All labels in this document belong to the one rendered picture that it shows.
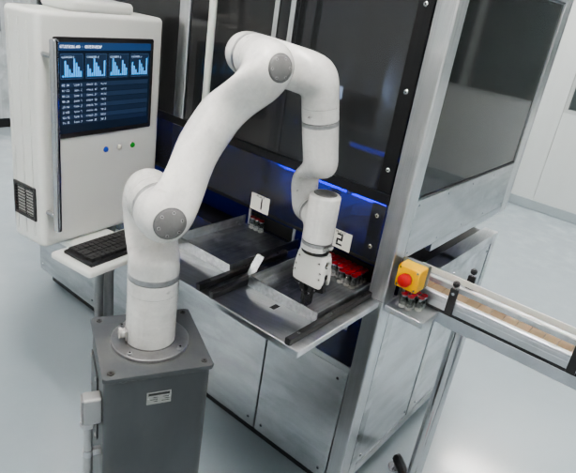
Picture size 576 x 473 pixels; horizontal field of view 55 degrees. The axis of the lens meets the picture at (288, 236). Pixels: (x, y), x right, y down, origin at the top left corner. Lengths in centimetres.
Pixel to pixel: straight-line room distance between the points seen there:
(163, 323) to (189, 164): 39
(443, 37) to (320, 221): 55
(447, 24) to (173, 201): 81
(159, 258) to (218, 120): 34
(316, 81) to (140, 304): 65
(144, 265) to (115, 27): 95
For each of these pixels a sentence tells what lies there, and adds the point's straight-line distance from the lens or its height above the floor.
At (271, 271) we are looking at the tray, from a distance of 173.
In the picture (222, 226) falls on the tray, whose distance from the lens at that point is 201.
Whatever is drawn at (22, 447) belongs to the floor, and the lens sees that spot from 244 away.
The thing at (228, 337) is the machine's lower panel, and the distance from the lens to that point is 224.
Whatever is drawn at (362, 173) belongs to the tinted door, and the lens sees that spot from 165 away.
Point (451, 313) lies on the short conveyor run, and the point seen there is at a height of 90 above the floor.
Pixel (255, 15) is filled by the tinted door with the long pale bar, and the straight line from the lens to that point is 189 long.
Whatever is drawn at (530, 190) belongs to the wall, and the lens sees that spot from 631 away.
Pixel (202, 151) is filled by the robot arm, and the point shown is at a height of 136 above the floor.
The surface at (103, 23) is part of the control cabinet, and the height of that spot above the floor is 152.
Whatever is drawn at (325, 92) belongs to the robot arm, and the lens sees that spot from 129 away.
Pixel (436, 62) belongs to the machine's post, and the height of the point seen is 159.
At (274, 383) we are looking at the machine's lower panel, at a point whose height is 36.
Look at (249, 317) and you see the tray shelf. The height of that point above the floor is 88.
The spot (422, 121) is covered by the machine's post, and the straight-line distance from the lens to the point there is 154.
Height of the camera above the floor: 170
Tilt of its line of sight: 24 degrees down
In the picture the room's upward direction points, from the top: 9 degrees clockwise
